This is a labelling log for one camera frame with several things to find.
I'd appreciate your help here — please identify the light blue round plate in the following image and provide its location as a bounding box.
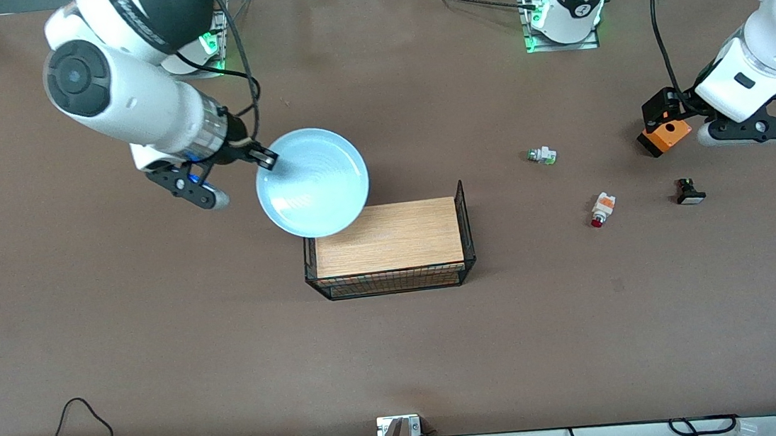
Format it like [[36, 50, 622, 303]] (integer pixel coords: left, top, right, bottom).
[[250, 122, 375, 244]]

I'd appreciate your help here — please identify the red push button switch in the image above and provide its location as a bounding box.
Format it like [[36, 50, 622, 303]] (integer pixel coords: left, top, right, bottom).
[[587, 192, 619, 229]]

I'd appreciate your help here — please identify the black square white-capped button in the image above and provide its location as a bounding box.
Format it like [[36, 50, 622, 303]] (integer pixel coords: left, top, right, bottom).
[[674, 175, 707, 206]]

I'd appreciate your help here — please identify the wooden basket base board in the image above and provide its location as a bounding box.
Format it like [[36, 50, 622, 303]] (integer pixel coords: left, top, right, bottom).
[[310, 196, 466, 286]]

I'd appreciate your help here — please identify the orange button enclosure box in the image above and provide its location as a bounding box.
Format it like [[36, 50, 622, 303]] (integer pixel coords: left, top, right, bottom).
[[636, 116, 695, 160]]

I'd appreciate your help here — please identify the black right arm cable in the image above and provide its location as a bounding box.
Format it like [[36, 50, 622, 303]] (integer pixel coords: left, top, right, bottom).
[[168, 0, 266, 150]]

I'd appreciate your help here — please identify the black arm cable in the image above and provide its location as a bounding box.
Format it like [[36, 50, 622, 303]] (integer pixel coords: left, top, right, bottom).
[[168, 0, 266, 150], [650, 0, 698, 107]]

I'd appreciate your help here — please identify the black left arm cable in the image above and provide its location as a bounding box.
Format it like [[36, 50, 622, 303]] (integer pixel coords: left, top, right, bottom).
[[650, 0, 698, 107]]

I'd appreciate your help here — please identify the green push button switch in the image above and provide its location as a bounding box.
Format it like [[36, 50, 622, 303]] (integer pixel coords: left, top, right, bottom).
[[526, 145, 558, 167]]

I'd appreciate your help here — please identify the black wire mesh basket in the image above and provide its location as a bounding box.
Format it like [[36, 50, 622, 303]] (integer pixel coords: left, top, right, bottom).
[[297, 179, 479, 303]]

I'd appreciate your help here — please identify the silver metal bracket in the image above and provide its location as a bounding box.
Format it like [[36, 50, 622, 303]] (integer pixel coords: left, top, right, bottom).
[[376, 413, 422, 436]]

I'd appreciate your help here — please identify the black looped thin cable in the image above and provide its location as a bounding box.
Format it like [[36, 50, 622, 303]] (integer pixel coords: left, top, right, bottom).
[[39, 394, 114, 436]]

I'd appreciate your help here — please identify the black flat looped cable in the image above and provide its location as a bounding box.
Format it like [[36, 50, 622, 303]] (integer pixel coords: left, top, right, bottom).
[[668, 413, 739, 436]]

